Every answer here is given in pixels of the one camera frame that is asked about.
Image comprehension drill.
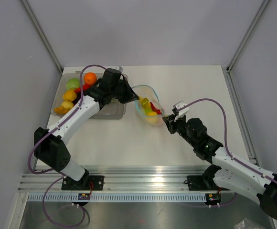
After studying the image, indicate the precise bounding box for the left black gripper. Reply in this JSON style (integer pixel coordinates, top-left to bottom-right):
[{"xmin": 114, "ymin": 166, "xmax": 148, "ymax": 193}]
[{"xmin": 111, "ymin": 78, "xmax": 139, "ymax": 104}]

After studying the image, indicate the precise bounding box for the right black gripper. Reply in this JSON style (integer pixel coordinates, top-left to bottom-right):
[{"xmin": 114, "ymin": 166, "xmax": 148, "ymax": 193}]
[{"xmin": 163, "ymin": 113, "xmax": 197, "ymax": 147}]

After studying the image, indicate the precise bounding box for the yellow bell pepper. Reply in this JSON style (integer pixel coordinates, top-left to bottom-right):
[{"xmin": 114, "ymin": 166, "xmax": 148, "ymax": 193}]
[{"xmin": 146, "ymin": 111, "xmax": 159, "ymax": 125}]

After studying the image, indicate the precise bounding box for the green apple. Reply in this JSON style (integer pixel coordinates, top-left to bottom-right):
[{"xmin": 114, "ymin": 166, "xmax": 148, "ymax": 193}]
[{"xmin": 144, "ymin": 108, "xmax": 152, "ymax": 115}]

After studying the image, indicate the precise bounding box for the clear zip top bag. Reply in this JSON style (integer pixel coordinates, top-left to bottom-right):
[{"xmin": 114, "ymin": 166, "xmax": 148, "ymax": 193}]
[{"xmin": 132, "ymin": 85, "xmax": 165, "ymax": 126}]

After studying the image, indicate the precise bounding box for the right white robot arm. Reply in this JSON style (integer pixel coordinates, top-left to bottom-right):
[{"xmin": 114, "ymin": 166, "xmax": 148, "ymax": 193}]
[{"xmin": 163, "ymin": 114, "xmax": 277, "ymax": 220}]

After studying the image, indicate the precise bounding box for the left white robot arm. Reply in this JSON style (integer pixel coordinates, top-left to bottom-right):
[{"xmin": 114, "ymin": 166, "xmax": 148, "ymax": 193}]
[{"xmin": 30, "ymin": 68, "xmax": 139, "ymax": 190}]

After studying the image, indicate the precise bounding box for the clear plastic food bin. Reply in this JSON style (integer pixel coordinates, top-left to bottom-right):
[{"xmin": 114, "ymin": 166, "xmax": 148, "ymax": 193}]
[{"xmin": 51, "ymin": 71, "xmax": 129, "ymax": 120}]

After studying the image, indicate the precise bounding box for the crumpled plastic bag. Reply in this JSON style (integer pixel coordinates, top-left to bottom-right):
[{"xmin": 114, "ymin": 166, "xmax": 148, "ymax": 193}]
[{"xmin": 233, "ymin": 219, "xmax": 264, "ymax": 229}]

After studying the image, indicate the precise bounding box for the orange fruit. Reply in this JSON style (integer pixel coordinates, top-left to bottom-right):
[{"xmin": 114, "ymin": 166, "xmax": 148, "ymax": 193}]
[{"xmin": 84, "ymin": 72, "xmax": 97, "ymax": 85}]

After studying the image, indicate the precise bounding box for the green cabbage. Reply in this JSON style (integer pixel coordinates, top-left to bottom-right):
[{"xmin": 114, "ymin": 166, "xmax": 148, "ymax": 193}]
[{"xmin": 65, "ymin": 78, "xmax": 81, "ymax": 90}]

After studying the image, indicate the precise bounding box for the yellow lemon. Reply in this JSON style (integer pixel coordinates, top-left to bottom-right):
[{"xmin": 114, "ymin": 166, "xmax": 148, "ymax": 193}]
[{"xmin": 63, "ymin": 89, "xmax": 77, "ymax": 102}]

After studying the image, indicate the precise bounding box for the yellow pear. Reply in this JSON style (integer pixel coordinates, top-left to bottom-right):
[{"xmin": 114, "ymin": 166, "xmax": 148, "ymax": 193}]
[{"xmin": 61, "ymin": 101, "xmax": 74, "ymax": 110}]

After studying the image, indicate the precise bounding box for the orange tangerine piece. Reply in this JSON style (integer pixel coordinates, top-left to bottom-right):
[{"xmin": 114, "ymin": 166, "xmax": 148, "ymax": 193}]
[{"xmin": 54, "ymin": 106, "xmax": 69, "ymax": 115}]

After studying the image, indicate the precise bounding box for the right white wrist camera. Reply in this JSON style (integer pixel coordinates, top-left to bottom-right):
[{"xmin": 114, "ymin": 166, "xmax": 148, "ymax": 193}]
[{"xmin": 172, "ymin": 101, "xmax": 189, "ymax": 122}]

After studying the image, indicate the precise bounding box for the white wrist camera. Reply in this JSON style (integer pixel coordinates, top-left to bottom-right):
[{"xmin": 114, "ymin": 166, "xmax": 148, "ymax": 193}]
[
  {"xmin": 115, "ymin": 66, "xmax": 124, "ymax": 73},
  {"xmin": 172, "ymin": 101, "xmax": 189, "ymax": 122}
]

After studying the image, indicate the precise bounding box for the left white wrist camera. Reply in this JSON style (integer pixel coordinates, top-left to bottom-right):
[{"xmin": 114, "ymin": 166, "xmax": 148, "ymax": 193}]
[{"xmin": 115, "ymin": 66, "xmax": 124, "ymax": 73}]

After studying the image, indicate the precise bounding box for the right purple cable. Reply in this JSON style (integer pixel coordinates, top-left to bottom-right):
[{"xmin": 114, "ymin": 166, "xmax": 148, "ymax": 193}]
[{"xmin": 176, "ymin": 98, "xmax": 277, "ymax": 208}]

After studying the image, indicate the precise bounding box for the purple cable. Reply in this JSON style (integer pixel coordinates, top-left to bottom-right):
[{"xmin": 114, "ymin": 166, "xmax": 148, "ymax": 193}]
[
  {"xmin": 176, "ymin": 98, "xmax": 277, "ymax": 208},
  {"xmin": 28, "ymin": 64, "xmax": 106, "ymax": 227}
]

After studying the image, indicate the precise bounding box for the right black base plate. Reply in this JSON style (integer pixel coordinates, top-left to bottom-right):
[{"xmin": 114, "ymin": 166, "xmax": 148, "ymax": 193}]
[{"xmin": 183, "ymin": 175, "xmax": 228, "ymax": 191}]

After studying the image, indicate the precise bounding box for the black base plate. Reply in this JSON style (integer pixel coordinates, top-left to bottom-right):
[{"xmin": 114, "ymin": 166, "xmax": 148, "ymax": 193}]
[
  {"xmin": 61, "ymin": 175, "xmax": 105, "ymax": 191},
  {"xmin": 183, "ymin": 175, "xmax": 228, "ymax": 191}
]

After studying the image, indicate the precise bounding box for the aluminium mounting rail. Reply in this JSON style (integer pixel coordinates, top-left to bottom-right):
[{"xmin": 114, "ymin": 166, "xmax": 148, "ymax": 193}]
[{"xmin": 18, "ymin": 166, "xmax": 273, "ymax": 193}]

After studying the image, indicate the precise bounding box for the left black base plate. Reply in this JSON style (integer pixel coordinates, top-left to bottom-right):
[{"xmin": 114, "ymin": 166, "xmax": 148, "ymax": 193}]
[{"xmin": 61, "ymin": 175, "xmax": 105, "ymax": 191}]

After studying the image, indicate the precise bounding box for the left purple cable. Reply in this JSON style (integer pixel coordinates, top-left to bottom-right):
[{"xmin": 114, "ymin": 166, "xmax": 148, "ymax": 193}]
[{"xmin": 28, "ymin": 64, "xmax": 106, "ymax": 227}]

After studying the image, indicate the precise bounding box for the white slotted cable duct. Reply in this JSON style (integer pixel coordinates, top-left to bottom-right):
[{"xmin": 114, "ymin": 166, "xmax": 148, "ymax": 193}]
[{"xmin": 28, "ymin": 193, "xmax": 206, "ymax": 203}]

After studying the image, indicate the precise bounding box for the left aluminium frame post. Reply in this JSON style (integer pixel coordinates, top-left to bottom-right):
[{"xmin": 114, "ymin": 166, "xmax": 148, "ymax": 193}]
[{"xmin": 20, "ymin": 0, "xmax": 64, "ymax": 74}]

